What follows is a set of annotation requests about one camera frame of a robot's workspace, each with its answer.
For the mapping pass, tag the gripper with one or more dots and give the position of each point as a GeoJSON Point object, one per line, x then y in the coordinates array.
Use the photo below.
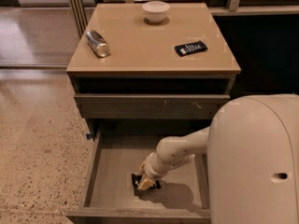
{"type": "Point", "coordinates": [150, 173]}

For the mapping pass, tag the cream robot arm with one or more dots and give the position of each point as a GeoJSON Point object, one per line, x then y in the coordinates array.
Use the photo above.
{"type": "Point", "coordinates": [252, 147]}

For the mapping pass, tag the open grey middle drawer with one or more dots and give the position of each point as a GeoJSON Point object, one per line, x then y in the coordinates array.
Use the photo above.
{"type": "Point", "coordinates": [109, 196]}

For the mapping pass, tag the closed grey top drawer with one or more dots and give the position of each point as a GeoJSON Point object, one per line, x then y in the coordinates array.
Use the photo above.
{"type": "Point", "coordinates": [149, 106]}

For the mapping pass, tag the brown drawer cabinet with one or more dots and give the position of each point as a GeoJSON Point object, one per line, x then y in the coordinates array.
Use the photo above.
{"type": "Point", "coordinates": [142, 58]}

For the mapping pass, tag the black blue rxbar wrapper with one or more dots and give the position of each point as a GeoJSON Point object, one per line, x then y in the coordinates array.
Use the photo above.
{"type": "Point", "coordinates": [190, 48]}

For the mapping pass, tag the silver metal can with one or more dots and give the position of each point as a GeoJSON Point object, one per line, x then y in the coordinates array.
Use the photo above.
{"type": "Point", "coordinates": [98, 44]}

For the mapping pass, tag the white ceramic bowl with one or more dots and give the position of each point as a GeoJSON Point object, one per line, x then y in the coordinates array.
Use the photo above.
{"type": "Point", "coordinates": [155, 11]}

